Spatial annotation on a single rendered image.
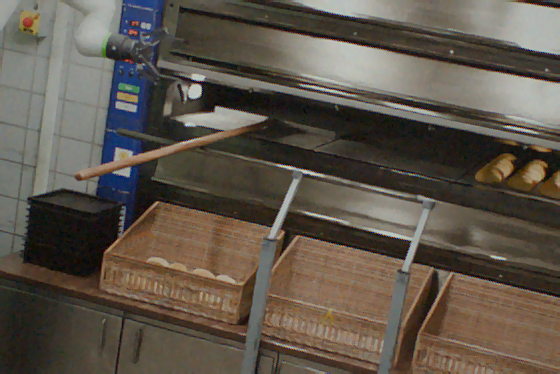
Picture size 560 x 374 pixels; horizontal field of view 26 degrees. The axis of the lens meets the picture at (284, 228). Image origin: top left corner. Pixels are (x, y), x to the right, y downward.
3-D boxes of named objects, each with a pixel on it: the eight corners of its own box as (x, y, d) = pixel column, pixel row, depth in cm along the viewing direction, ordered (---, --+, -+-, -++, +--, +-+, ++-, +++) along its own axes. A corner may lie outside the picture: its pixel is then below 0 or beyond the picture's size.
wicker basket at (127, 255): (146, 264, 504) (156, 199, 498) (276, 297, 490) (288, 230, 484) (95, 291, 458) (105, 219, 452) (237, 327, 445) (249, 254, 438)
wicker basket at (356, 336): (284, 300, 487) (295, 233, 481) (422, 335, 473) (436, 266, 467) (244, 331, 441) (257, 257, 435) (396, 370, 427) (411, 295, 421)
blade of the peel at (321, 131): (334, 138, 520) (335, 132, 520) (214, 112, 535) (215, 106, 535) (356, 130, 554) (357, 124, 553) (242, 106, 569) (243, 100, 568)
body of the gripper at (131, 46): (132, 36, 436) (156, 41, 433) (129, 60, 438) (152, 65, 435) (123, 37, 429) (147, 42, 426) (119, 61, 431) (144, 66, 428)
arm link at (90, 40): (77, 58, 443) (65, 48, 433) (87, 25, 445) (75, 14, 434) (112, 65, 440) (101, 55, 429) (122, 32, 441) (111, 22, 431)
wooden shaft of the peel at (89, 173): (81, 183, 359) (82, 173, 358) (72, 180, 360) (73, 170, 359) (270, 127, 519) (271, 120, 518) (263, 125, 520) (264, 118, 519)
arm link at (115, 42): (102, 59, 431) (106, 33, 429) (117, 58, 442) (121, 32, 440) (118, 62, 429) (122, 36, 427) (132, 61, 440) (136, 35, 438)
